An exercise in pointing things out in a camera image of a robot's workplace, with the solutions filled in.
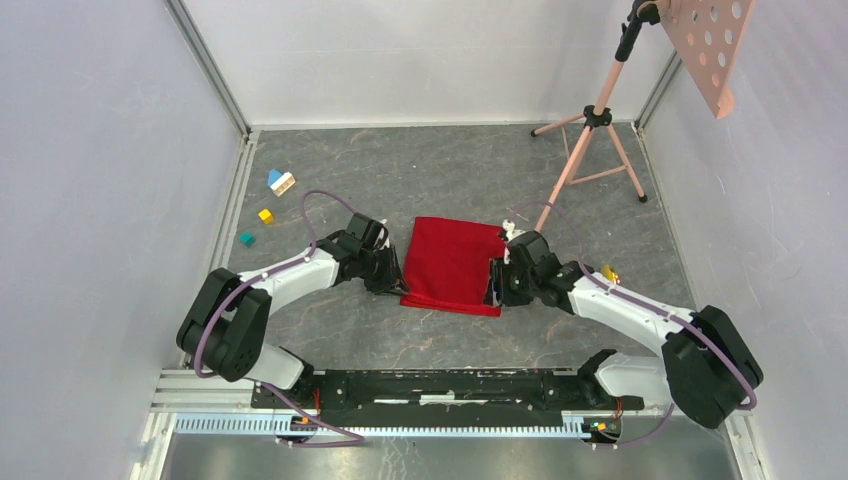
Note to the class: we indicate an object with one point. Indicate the blue white toy block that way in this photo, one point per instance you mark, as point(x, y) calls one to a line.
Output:
point(280, 182)

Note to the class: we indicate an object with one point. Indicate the pink perforated board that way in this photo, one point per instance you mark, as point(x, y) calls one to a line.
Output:
point(707, 35)

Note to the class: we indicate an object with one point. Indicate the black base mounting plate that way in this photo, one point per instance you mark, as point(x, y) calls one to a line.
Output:
point(454, 398)

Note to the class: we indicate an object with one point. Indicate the red cloth napkin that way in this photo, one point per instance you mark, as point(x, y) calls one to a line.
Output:
point(447, 266)

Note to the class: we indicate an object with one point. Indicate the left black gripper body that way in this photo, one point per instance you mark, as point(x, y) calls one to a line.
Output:
point(374, 269)

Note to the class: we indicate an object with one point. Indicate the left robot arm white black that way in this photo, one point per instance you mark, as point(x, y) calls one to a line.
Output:
point(226, 324)

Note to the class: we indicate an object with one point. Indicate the white slotted cable duct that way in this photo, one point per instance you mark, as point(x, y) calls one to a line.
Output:
point(280, 424)

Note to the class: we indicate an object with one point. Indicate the iridescent spoon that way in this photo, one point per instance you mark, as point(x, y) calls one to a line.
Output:
point(610, 274)

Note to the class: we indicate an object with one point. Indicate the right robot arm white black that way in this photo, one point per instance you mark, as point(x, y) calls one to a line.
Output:
point(699, 362)

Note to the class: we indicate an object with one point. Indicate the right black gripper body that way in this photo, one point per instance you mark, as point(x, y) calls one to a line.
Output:
point(518, 287)

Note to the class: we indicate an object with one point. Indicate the yellow toy cube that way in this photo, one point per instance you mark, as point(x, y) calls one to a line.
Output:
point(266, 216)

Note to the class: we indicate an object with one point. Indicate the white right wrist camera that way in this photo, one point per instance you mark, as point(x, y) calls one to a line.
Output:
point(509, 231)

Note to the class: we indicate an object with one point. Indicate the teal toy cube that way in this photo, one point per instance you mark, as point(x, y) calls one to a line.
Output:
point(247, 239)

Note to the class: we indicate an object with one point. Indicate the pink tripod stand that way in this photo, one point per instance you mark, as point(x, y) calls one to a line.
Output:
point(598, 115)

